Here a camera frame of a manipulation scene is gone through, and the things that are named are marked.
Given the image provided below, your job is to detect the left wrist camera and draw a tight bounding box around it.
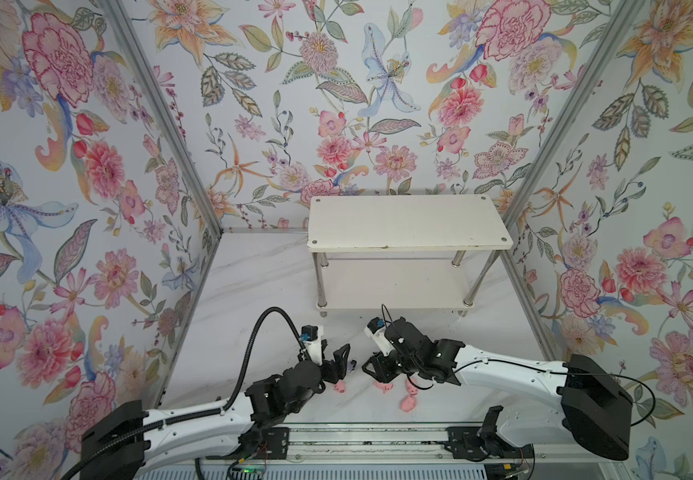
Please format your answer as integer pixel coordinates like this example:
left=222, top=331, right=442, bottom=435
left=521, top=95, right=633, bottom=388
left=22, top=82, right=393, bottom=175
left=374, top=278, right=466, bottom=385
left=300, top=325, right=326, bottom=366

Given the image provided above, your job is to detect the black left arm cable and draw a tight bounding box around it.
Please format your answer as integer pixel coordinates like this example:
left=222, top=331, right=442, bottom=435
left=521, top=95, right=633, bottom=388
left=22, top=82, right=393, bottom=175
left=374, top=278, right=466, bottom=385
left=60, top=306, right=308, bottom=480

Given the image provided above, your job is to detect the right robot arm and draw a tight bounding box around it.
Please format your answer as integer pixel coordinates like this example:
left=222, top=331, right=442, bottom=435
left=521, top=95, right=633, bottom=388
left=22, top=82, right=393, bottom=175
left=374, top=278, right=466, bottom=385
left=362, top=317, right=633, bottom=461

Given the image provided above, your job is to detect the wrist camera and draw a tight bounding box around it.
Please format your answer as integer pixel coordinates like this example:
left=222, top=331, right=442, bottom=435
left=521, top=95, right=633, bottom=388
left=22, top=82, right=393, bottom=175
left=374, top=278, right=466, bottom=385
left=364, top=317, right=394, bottom=357
left=300, top=325, right=326, bottom=366

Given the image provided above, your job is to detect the pink pig toy centre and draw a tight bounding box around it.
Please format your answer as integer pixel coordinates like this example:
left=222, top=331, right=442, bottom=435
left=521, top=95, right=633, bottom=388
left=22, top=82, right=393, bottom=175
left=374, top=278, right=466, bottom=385
left=374, top=382, right=394, bottom=393

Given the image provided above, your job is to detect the pink pig toy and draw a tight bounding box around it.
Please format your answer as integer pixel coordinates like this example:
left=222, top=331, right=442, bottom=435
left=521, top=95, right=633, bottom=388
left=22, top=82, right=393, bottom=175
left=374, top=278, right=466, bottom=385
left=334, top=380, right=346, bottom=394
left=405, top=379, right=419, bottom=397
left=374, top=382, right=394, bottom=393
left=399, top=395, right=417, bottom=413

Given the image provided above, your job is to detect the aluminium corner post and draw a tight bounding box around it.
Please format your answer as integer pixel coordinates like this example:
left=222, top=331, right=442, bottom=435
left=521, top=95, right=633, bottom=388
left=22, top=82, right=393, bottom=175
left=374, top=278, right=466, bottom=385
left=502, top=0, right=643, bottom=229
left=100, top=0, right=224, bottom=239

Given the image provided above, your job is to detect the white two-tier shelf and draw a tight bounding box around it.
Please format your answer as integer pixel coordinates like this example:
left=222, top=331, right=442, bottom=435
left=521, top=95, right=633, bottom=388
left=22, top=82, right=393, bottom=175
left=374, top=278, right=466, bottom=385
left=308, top=194, right=513, bottom=315

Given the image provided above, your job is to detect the pink pig toy right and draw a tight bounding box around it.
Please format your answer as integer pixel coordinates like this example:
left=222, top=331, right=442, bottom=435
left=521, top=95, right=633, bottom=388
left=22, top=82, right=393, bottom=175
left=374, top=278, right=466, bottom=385
left=405, top=379, right=419, bottom=397

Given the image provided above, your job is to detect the aluminium corner post left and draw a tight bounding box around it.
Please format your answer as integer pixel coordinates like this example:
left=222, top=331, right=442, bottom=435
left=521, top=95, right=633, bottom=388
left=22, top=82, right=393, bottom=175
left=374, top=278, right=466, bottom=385
left=100, top=0, right=224, bottom=239

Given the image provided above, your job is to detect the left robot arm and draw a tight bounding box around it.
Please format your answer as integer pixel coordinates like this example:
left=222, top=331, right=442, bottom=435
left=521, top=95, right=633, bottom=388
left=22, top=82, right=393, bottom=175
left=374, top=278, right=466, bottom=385
left=64, top=344, right=350, bottom=479

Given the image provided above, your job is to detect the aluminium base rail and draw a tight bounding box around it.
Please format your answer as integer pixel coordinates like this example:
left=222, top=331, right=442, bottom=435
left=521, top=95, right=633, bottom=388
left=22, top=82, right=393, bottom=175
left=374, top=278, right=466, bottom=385
left=141, top=421, right=611, bottom=466

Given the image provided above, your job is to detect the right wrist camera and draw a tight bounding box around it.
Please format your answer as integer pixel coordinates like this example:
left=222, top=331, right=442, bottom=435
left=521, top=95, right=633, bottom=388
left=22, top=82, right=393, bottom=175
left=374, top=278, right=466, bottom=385
left=364, top=317, right=394, bottom=357

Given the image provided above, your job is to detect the pink pig toy near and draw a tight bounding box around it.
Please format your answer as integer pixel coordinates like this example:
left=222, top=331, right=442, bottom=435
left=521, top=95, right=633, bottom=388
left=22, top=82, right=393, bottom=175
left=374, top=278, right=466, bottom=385
left=399, top=395, right=417, bottom=413

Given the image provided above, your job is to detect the pink pig toy left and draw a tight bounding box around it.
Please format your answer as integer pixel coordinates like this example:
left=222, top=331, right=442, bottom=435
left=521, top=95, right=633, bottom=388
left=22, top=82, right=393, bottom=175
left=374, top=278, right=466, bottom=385
left=334, top=380, right=346, bottom=394

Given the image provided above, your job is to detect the aluminium corner post right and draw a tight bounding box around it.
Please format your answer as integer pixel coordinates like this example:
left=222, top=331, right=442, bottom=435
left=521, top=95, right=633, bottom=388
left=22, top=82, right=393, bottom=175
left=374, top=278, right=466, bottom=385
left=502, top=0, right=643, bottom=229

